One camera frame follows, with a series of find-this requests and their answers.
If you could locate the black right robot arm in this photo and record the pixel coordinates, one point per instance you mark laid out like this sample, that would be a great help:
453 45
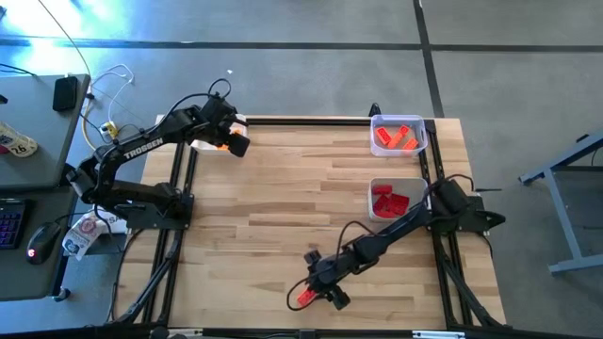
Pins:
396 230

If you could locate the black table clamp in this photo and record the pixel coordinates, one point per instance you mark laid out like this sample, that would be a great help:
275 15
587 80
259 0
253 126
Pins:
374 109

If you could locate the white snack bag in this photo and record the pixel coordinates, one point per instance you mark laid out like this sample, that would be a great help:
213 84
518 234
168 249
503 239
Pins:
80 237

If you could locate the dark grey desk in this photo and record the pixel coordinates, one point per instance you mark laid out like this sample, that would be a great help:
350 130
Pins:
19 278

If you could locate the black keyboard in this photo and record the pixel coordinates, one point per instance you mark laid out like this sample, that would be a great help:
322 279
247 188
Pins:
10 221

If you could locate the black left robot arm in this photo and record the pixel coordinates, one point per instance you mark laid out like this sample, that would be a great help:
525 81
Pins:
146 146

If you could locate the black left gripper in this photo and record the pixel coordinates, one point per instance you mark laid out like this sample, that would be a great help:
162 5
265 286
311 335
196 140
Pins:
219 120

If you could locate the black desk support beam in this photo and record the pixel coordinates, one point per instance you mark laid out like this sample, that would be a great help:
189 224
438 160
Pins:
65 169

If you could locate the black aluminium table frame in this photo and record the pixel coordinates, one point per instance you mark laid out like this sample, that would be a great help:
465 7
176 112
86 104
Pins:
306 121

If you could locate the grey plastic bin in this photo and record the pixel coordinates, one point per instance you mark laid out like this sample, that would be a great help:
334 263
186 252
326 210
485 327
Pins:
419 186

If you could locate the white paper sheet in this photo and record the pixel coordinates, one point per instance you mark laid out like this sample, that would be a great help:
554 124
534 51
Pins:
113 221

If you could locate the silver metal bracket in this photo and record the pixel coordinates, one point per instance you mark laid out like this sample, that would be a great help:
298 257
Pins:
438 334

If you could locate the small orange toy brick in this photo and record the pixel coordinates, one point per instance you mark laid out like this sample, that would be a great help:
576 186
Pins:
404 129

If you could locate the grey-blue metal table frame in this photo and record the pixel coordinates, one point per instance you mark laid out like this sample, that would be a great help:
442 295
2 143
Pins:
565 221

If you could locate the black computer mouse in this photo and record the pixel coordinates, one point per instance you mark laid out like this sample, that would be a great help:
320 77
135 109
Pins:
42 240

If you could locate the clear plastic bin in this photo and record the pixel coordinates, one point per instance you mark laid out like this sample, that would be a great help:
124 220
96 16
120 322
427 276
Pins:
398 153

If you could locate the black box on desk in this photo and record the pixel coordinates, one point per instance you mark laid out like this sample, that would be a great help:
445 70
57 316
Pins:
65 93

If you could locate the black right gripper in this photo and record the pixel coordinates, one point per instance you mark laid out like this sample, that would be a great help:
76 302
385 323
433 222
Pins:
332 273

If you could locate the yellow plug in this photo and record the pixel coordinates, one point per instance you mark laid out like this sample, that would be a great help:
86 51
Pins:
109 128

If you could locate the white plastic bin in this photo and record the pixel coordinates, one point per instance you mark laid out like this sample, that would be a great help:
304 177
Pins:
202 147

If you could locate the blue desk foot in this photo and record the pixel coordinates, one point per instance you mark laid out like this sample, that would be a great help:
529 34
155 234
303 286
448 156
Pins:
62 295

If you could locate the black rig crossbar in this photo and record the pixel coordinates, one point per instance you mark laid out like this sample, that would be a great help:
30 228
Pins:
282 335

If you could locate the paper tag with number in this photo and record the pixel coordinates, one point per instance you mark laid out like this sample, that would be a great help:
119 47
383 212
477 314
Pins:
16 141

